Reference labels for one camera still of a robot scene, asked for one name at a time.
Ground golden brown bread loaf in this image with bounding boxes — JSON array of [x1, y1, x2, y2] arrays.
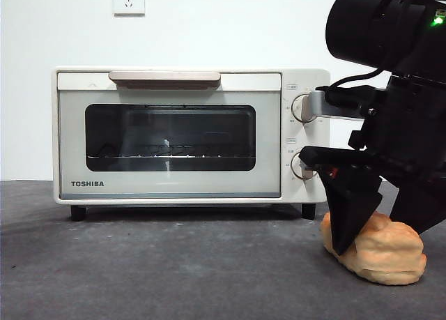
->
[[320, 211, 426, 286]]

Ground oven door with tan handle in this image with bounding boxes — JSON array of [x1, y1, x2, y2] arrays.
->
[[56, 70, 282, 199]]

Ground cream white toaster oven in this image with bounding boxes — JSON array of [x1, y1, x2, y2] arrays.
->
[[52, 66, 331, 222]]

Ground small tan oven knob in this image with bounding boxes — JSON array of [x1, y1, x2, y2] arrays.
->
[[291, 151, 318, 181]]

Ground large tan oven knob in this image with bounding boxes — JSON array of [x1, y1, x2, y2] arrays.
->
[[291, 93, 320, 125]]

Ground thin black camera cable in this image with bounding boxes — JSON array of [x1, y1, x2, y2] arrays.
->
[[315, 67, 393, 108]]

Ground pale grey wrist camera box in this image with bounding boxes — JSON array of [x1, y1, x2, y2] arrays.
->
[[307, 89, 367, 121]]

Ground metal wire oven rack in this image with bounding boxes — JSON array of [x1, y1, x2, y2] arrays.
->
[[86, 144, 254, 160]]

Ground white wall socket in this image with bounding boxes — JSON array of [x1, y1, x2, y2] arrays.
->
[[113, 0, 146, 16]]

